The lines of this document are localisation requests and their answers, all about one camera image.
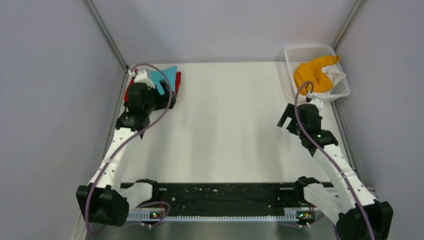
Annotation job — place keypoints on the white t shirt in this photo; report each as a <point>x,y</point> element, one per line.
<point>334,73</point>

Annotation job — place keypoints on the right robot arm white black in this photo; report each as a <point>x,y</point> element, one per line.
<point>355,212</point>

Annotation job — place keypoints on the white cable duct strip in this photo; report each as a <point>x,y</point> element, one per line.
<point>144,215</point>

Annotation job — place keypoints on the teal t shirt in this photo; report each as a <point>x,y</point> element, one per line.
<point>157,78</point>

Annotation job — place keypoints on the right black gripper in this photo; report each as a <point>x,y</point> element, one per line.
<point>289,112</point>

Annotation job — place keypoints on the folded red t shirt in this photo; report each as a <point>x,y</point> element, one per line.
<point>178,81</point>

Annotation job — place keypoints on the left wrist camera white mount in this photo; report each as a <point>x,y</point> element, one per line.
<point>140,76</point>

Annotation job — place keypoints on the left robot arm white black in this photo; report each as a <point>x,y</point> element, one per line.
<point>103,200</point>

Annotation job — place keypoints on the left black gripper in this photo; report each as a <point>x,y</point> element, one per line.
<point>166,89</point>

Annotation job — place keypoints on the folded black t shirt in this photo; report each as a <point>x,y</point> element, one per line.
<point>161,101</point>

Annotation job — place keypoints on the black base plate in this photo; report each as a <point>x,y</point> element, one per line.
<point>228,199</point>

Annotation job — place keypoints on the white plastic basket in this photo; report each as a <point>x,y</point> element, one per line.
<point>297,54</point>

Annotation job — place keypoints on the orange t shirt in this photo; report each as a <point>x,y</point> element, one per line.
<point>312,72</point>

